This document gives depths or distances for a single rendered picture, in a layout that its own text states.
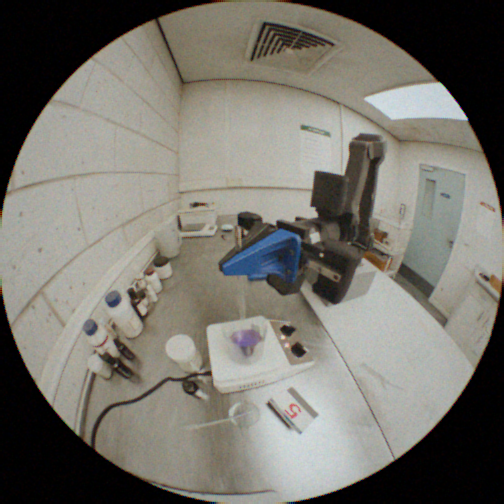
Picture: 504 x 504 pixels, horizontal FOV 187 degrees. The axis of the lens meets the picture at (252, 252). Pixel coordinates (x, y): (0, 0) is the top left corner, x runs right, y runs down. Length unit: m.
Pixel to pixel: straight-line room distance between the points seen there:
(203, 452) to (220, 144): 1.79
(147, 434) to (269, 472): 0.22
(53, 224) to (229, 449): 0.60
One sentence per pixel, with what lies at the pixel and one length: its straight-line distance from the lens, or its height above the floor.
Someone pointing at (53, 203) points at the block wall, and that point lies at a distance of 0.51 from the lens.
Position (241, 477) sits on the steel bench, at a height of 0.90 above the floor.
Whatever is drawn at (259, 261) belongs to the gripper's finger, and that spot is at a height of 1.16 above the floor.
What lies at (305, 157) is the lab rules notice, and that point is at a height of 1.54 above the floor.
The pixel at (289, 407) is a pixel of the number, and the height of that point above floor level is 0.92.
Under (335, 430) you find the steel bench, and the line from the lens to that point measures 0.37.
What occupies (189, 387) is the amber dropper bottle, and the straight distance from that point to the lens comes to 0.30.
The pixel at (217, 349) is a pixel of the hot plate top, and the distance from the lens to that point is 0.29.
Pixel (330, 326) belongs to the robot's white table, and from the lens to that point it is 0.46.
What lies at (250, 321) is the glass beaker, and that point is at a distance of 0.25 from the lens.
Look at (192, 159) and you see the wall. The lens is 1.62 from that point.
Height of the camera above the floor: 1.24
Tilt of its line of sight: 26 degrees down
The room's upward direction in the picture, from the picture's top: straight up
